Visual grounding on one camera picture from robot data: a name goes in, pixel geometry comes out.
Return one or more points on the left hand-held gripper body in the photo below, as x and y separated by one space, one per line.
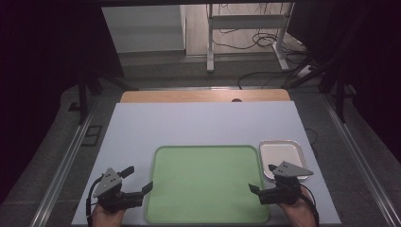
111 193

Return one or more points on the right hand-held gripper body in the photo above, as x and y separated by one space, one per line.
283 189

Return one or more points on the person's left hand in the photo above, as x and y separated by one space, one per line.
107 218

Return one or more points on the person's right hand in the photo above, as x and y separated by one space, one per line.
298 213

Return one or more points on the small metal tray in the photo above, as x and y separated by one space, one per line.
280 153

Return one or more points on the green plastic tray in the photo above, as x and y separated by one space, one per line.
206 184

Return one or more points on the white board sheet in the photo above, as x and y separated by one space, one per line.
195 123

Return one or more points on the black metal stand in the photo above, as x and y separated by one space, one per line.
82 94
339 94

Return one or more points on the white power strip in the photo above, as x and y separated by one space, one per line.
304 71

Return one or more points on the black floor bracket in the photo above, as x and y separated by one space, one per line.
92 135

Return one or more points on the aluminium rail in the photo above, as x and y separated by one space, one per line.
362 164
63 170

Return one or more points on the white wall panel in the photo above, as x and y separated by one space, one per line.
145 28

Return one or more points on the white metal desk frame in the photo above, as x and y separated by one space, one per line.
249 21

